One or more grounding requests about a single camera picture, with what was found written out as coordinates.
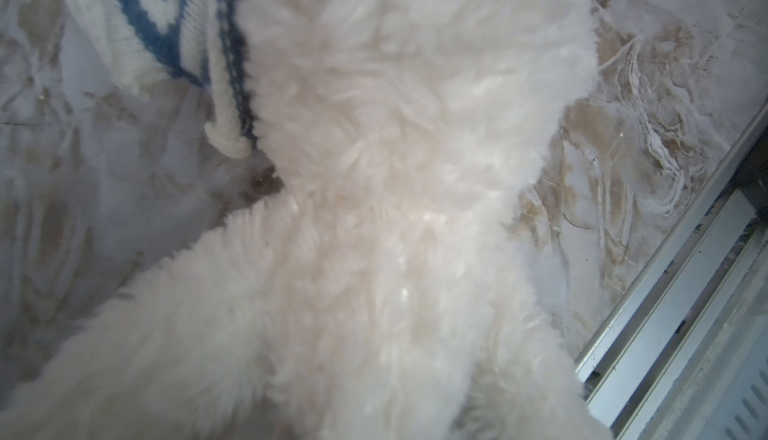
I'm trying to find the white fluffy teddy bear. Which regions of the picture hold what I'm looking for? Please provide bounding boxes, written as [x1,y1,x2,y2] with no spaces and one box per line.
[1,0,611,439]

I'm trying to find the blue white striped knit sweater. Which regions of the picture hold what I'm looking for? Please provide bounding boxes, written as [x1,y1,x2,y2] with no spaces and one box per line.
[65,0,256,159]

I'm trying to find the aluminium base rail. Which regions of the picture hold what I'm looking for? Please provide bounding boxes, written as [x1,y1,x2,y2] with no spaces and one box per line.
[577,113,767,439]

